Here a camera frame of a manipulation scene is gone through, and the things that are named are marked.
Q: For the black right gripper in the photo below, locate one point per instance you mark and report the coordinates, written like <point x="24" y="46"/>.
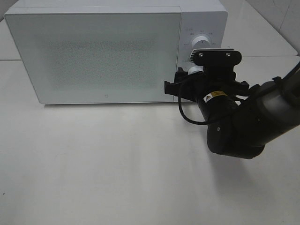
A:
<point x="215" y="104"/>

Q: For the white microwave knob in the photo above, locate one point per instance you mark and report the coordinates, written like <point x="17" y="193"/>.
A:
<point x="201" y="41"/>
<point x="195" y="69"/>

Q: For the white microwave door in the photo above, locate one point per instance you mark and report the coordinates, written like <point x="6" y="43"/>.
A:
<point x="97" y="58"/>

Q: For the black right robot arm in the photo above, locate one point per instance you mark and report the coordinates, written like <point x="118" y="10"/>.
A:
<point x="241" y="119"/>

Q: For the white microwave oven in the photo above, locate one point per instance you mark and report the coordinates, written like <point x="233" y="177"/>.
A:
<point x="197" y="17"/>

